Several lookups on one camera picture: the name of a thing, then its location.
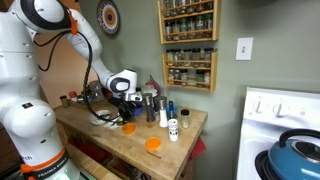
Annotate white spoon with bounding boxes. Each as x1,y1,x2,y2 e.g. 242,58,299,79
104,114,123,130

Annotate spice jar black lid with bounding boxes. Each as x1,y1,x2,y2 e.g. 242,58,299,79
180,108,191,130

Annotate white stove knob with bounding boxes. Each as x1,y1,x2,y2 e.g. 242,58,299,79
252,97,267,115
272,101,290,118

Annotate red cloth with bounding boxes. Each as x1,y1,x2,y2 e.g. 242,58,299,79
189,135,207,162

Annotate white light switch plate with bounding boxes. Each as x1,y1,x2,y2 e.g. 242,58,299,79
235,37,254,62

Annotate wooden spice rack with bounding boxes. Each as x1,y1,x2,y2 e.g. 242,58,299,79
157,0,221,45
161,49,219,93

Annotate orange lid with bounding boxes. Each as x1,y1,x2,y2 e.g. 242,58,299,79
121,122,137,135
144,137,162,152

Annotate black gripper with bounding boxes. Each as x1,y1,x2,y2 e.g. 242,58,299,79
116,99,138,126

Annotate black stove burner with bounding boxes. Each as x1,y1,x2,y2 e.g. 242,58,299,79
254,149,278,180

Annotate small brown jar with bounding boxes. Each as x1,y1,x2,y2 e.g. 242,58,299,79
59,95,71,109

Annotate blue bottle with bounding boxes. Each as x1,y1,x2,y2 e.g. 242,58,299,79
165,100,179,121

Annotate white container red lid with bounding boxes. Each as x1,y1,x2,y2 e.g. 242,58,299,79
142,74,165,102

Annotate wooden butcher block table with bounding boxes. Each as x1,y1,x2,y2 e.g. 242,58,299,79
54,95,209,180

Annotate white bowl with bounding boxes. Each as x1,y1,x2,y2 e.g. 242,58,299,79
87,109,113,126

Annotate white printed cup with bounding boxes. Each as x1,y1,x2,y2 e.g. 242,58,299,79
167,118,180,143

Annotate white salt mill silver top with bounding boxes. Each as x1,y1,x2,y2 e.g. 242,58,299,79
156,95,169,129

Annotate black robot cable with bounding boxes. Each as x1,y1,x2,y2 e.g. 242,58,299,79
33,29,118,124

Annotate grey metal cup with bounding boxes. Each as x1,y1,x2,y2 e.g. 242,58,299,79
88,79,106,103

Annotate blue pot with lid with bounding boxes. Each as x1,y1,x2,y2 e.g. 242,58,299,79
267,128,320,180

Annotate red lid jar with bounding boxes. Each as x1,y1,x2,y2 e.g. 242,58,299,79
68,90,79,103

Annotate patterned decorative wall plate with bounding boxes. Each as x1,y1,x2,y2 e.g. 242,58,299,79
96,0,122,36

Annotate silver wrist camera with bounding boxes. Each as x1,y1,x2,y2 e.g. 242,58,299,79
123,92,144,103

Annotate white stove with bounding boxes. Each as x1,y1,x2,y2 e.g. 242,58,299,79
236,87,320,180

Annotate dark metal pepper mill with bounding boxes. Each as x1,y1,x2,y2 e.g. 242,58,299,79
142,92,157,123

